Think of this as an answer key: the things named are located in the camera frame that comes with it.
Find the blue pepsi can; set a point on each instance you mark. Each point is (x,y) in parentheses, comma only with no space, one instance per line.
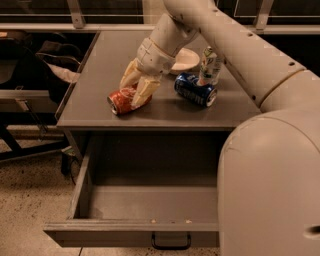
(186,85)

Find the black metal stand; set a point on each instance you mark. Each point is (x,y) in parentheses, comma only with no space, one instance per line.
(29,129)

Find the black bag with white cloth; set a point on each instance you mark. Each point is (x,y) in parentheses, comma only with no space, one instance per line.
(52,67)

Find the black drawer handle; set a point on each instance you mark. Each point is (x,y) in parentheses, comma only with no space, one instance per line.
(171,241)

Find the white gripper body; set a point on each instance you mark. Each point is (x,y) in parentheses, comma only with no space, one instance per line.
(153,60)

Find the open grey top drawer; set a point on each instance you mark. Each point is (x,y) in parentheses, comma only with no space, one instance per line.
(131,185)

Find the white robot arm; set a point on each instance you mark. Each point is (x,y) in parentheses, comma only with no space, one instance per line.
(269,167)

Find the metal window railing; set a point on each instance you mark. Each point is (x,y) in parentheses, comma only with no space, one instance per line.
(282,12)

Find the red coke can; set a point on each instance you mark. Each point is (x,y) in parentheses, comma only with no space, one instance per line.
(120,101)

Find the white bowl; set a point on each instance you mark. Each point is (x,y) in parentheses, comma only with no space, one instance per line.
(186,60)

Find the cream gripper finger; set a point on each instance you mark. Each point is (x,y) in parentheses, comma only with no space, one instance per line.
(131,76)
(147,85)

